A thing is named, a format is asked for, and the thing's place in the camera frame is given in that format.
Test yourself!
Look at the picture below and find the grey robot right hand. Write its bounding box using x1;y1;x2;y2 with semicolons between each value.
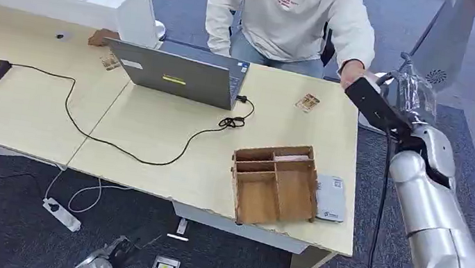
382;51;446;130

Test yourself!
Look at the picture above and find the person's left hand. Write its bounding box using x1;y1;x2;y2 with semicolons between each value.
337;57;370;93

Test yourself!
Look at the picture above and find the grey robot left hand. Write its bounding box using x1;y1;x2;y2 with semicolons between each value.
104;227;163;268

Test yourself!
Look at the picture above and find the wooden compartment box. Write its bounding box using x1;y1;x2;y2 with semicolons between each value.
223;135;327;236

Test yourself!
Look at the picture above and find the grey tilted panel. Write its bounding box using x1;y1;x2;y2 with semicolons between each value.
403;0;475;97

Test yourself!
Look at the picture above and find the white power strip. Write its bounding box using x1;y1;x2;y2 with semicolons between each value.
38;196;85;235

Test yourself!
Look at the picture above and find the person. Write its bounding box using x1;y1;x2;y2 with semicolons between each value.
197;0;383;93

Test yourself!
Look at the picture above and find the grey flat card reader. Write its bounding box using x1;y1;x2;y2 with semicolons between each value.
310;173;352;225

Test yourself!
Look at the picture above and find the grey laptop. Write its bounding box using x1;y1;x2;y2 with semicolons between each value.
99;33;252;114

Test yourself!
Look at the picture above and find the brown wooden block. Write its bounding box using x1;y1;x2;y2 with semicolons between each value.
87;26;122;51

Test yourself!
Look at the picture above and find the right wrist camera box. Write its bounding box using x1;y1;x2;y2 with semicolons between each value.
338;73;420;140

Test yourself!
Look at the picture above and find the white desk bracket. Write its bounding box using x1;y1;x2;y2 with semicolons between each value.
165;216;193;244

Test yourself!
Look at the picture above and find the white cable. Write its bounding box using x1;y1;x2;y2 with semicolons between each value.
42;164;135;222

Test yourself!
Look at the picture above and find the white desk frame beam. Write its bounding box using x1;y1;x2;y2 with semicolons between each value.
166;200;315;257

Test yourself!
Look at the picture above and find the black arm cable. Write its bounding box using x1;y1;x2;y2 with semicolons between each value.
365;131;404;268

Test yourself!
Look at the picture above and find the black laptop charger cable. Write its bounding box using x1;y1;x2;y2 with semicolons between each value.
0;62;257;179

